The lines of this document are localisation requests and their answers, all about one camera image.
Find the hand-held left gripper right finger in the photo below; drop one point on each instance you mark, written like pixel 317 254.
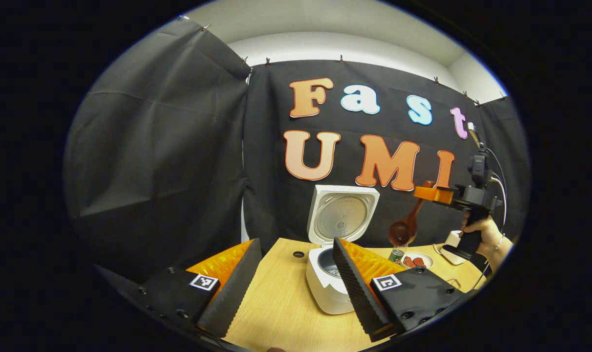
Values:
pixel 357 293

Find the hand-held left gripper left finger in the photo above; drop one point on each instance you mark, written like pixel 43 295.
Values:
pixel 237 288

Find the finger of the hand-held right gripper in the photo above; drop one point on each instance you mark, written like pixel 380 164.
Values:
pixel 435 195

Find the brown wooden spoon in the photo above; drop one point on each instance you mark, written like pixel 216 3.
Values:
pixel 401 233

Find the white rice cooker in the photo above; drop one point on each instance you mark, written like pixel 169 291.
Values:
pixel 342 215

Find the white toaster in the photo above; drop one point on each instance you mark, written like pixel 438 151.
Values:
pixel 451 239

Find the clear plastic water bottle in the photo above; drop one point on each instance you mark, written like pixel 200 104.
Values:
pixel 397 255

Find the white plate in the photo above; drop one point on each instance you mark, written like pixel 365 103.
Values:
pixel 418 254

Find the red meat piece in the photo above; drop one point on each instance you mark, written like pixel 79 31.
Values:
pixel 410 262
pixel 420 262

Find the black backdrop cloth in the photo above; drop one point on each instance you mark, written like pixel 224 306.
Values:
pixel 154 146

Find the row of black cloth clips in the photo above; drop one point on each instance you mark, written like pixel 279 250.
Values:
pixel 341 59

